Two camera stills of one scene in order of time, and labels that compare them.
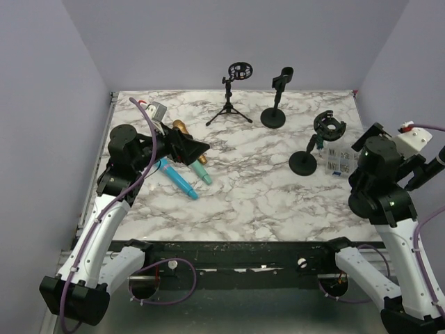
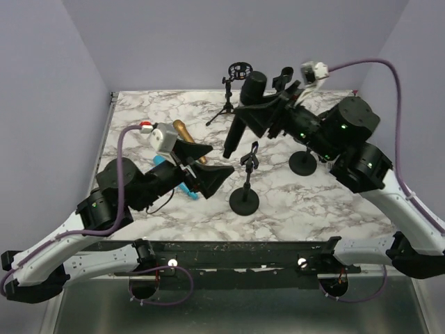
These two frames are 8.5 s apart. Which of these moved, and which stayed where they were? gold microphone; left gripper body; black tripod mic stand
Moved: left gripper body
Stayed: gold microphone; black tripod mic stand
